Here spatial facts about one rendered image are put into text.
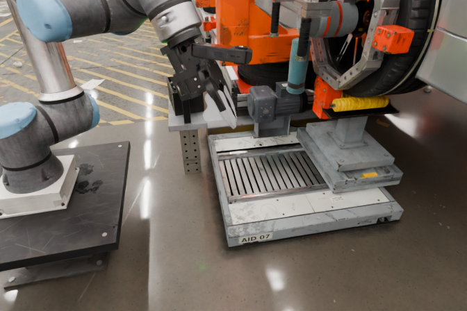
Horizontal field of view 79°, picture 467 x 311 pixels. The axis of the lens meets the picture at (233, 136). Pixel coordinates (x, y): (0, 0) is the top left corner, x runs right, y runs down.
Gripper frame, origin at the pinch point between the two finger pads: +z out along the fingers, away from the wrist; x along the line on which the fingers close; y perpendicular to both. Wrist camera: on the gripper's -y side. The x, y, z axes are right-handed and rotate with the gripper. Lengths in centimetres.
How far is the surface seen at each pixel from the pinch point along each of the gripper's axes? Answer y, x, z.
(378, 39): -40, -51, 3
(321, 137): -8, -96, 48
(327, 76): -22, -80, 14
